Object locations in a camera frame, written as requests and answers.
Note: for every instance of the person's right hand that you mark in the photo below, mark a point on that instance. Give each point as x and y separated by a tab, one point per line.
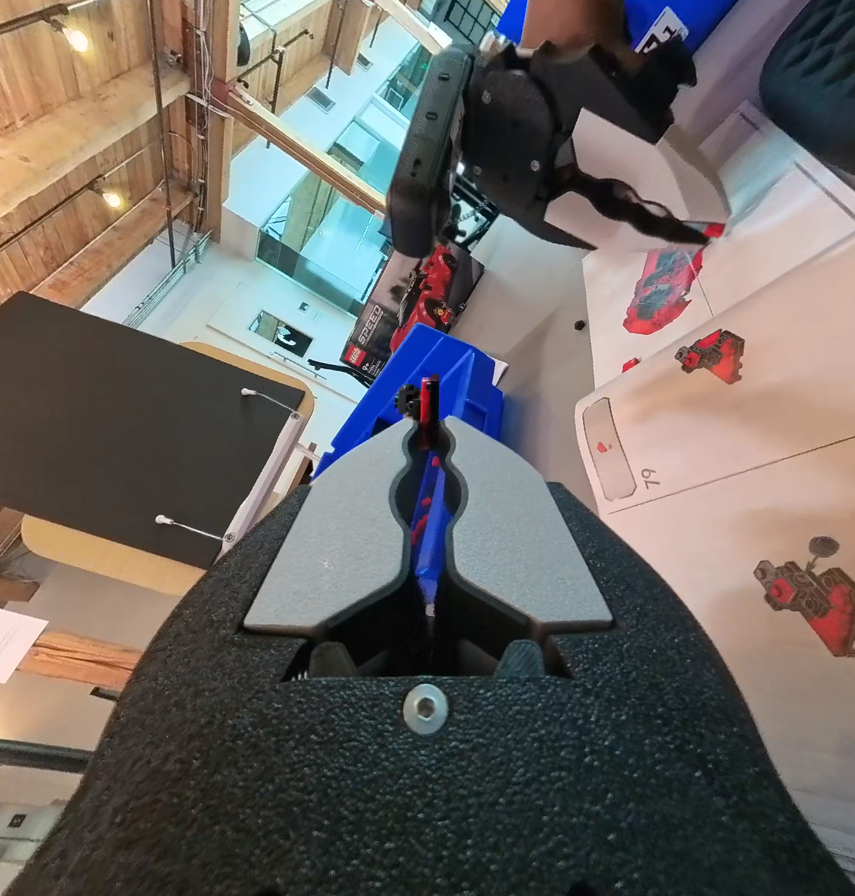
560	21

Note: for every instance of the ceiling spot lamp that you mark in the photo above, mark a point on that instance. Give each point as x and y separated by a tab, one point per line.
111	199
74	38

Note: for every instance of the black wall sign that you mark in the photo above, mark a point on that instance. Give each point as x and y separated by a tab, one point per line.
284	336

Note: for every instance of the white paper sheet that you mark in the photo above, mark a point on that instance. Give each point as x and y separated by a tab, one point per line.
4	640

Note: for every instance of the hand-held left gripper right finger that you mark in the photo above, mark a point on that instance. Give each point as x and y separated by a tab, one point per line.
532	553

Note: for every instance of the glass balcony railing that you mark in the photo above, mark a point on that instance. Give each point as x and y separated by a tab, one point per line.
315	238

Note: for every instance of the black curved bar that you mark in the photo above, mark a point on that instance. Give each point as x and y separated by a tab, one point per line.
336	367

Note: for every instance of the black acoustic panel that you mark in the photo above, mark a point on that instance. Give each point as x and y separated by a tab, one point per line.
119	420

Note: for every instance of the dark quilted jacket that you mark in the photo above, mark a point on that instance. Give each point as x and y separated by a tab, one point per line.
826	84

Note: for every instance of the small red brick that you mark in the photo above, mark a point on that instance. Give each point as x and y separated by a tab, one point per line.
713	229

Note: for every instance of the black toy car box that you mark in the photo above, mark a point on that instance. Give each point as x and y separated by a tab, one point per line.
413	315

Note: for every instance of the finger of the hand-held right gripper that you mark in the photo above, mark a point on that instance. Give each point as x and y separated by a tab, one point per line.
588	220
644	168

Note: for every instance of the black metal rod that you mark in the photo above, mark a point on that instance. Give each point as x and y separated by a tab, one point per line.
28	756

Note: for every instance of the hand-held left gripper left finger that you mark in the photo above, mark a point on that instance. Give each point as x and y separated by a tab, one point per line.
329	539

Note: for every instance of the white mounting bar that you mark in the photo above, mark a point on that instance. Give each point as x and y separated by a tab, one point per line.
266	476

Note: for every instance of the white instruction booklet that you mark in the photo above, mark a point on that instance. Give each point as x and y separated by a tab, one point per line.
749	434

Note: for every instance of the red and black brick assembly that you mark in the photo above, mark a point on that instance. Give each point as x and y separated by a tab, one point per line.
422	406

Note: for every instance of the blue plastic bin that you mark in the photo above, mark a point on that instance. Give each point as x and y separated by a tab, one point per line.
609	17
434	378

